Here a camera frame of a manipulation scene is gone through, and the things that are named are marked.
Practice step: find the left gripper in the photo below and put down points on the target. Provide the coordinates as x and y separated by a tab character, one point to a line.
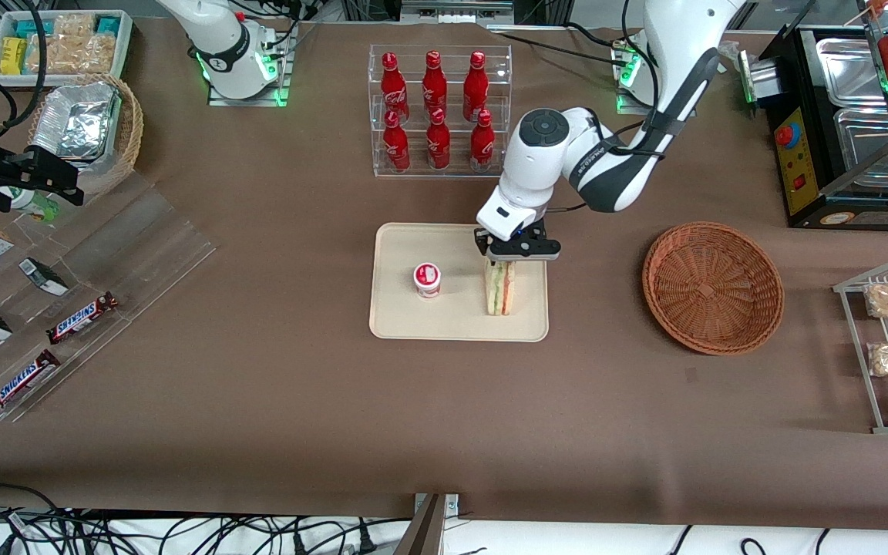
479	241

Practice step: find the triangle sandwich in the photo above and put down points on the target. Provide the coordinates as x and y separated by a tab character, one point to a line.
499	289

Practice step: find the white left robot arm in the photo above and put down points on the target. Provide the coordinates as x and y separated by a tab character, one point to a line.
613	173

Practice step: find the cream plastic tray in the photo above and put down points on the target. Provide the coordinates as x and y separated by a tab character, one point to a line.
459	316

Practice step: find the light wicker basket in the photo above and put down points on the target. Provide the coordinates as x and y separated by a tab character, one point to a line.
129	131

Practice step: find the round brown wicker basket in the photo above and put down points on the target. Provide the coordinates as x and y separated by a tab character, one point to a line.
714	289

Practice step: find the steel warmer tray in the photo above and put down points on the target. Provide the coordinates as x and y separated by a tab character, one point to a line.
876	146
849	69

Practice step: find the green white lidded cup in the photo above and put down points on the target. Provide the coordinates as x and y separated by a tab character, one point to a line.
35	206

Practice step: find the aluminium foil container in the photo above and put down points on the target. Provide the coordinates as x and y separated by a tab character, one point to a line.
74	119

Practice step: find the red white yogurt cup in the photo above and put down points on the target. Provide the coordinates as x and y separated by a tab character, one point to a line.
427	279

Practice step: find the red cola bottle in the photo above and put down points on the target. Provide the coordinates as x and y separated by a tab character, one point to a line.
475	85
482	145
434	83
391	85
395	146
438	145

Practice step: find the clear acrylic bottle rack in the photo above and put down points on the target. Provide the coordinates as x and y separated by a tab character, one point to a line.
417	173

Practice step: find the yellow snack pack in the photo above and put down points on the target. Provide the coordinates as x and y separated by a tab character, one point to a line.
12	55

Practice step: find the clear acrylic stepped display stand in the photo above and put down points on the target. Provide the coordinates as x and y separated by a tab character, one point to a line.
143	247

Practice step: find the rice cracker bag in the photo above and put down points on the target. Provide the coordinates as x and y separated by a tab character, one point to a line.
74	54
74	25

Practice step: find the Snickers chocolate bar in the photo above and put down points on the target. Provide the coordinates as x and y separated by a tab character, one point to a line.
82	317
21	383

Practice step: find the teal snack pack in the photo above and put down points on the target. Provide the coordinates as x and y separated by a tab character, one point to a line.
31	29
109	25

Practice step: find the white plastic snack bin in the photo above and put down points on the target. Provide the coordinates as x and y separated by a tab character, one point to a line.
124	46

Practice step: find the black food warmer appliance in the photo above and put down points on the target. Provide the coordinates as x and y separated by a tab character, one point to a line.
798	177

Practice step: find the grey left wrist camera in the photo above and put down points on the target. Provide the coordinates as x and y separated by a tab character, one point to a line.
525	250

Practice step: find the metal frame profile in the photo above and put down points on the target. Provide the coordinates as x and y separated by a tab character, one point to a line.
455	9

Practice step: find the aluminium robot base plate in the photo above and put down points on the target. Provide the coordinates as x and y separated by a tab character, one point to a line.
259	101

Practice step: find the metal table bracket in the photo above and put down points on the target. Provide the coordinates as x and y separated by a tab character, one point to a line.
428	528

